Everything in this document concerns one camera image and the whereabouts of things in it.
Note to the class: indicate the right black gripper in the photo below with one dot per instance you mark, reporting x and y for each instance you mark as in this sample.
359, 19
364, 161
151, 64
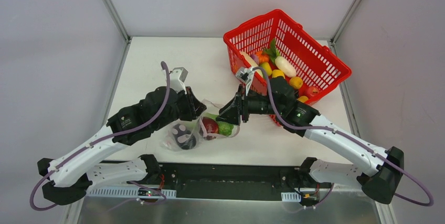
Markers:
242, 107

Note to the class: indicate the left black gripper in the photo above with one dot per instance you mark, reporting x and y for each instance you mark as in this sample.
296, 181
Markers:
189, 103

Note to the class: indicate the green napa cabbage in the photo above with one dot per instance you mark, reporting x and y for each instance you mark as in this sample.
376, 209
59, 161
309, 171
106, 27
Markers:
225, 129

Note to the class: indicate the clear pink-dotted zip bag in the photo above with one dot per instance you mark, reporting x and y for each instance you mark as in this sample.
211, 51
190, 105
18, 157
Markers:
195, 126

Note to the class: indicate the dark purple eggplant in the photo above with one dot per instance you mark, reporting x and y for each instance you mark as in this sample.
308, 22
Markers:
183, 137

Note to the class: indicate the yellow squash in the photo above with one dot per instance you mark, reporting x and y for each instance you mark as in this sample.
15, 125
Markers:
276, 73

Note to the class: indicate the yellow mango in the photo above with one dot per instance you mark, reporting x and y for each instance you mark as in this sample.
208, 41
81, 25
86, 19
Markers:
303, 99

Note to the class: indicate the dark red apple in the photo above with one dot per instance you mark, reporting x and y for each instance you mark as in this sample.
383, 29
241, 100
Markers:
209, 128

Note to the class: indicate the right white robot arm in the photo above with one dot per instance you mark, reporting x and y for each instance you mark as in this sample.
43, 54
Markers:
374, 169

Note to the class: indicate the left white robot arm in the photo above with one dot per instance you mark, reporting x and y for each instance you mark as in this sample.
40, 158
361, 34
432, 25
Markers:
69, 178

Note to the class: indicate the long white radish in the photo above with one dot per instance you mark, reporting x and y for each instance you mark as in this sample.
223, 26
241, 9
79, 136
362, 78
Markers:
251, 62

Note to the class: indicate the purple onion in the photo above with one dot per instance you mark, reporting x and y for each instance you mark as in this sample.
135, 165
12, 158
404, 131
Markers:
255, 58

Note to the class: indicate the orange pumpkin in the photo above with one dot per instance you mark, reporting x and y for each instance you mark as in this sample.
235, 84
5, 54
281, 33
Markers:
262, 57

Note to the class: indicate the yellow lemon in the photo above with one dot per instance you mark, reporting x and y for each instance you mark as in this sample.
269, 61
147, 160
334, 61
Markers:
296, 83

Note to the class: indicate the small white radish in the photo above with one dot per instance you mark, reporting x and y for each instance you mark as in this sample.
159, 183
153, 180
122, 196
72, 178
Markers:
282, 64

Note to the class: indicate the red tomato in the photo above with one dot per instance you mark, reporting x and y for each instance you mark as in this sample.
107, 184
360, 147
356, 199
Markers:
311, 92

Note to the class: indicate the red plastic basket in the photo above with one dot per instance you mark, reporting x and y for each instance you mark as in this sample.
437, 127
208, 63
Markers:
277, 33

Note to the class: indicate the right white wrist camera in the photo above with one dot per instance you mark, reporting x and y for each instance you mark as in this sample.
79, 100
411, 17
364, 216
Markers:
246, 76

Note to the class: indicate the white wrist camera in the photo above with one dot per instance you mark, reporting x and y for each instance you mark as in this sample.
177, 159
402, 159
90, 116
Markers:
246, 76
177, 78

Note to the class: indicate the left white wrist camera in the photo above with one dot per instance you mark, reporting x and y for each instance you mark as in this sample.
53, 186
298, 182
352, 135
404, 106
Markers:
177, 78

